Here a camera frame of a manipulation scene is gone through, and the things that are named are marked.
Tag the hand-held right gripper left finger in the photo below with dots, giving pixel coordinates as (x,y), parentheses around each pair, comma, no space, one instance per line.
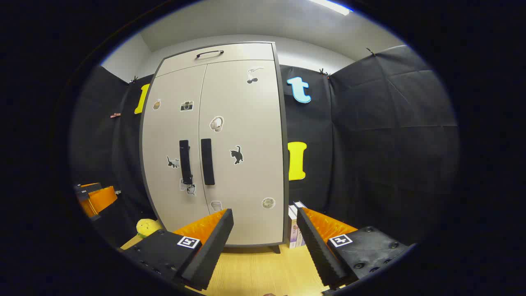
(213,250)

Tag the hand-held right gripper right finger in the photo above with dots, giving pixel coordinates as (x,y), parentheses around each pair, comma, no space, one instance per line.
(318,250)

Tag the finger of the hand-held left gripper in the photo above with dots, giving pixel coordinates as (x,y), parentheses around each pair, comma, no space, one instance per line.
(100,199)

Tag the cabinet door with camera sticker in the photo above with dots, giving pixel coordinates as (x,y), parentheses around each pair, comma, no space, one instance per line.
(164,135)

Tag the white double-door shoe cabinet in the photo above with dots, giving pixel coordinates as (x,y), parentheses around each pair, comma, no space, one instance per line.
(284,164)

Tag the cabinet door with cat sticker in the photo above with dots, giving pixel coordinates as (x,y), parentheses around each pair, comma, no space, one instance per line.
(254,123)

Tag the white cabinet drawer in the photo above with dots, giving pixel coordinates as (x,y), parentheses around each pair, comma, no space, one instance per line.
(246,51)

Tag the white purple carton box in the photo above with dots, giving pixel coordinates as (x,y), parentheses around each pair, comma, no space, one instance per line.
(292,230)
(299,235)

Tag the yellow plush toy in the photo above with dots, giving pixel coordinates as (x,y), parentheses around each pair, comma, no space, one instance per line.
(147,227)

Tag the black backdrop cloth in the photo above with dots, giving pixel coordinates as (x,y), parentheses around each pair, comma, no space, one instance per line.
(390,144)

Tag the ceiling light strip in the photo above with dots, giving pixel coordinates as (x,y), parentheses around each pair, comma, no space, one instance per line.
(333,7)

